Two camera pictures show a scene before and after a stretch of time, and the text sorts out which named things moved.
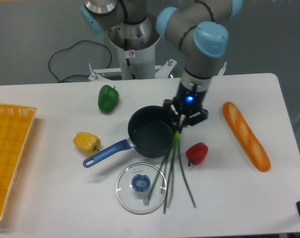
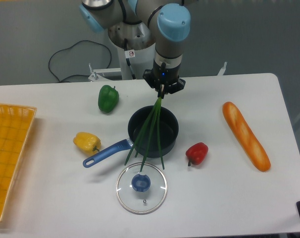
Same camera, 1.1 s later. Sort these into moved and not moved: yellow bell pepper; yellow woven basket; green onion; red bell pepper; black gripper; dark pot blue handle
Moved: green onion; black gripper
Not moved: yellow woven basket; yellow bell pepper; dark pot blue handle; red bell pepper
